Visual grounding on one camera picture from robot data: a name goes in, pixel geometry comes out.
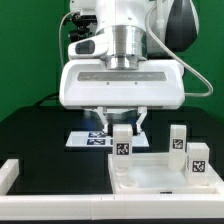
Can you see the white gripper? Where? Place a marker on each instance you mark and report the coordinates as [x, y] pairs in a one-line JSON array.
[[155, 84]]

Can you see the white square table top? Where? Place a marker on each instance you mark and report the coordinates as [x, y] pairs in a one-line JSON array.
[[149, 174]]

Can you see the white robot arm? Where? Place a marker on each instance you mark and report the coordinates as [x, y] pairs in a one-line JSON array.
[[126, 58]]

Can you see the white sheet with tags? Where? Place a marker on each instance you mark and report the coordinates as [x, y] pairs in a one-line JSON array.
[[100, 139]]

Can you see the white U-shaped obstacle fence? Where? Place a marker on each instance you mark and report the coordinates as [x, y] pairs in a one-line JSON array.
[[105, 207]]

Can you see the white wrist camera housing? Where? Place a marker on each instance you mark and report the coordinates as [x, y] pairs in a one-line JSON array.
[[93, 47]]

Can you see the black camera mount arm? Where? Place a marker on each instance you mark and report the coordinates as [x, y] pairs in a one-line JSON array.
[[78, 30]]

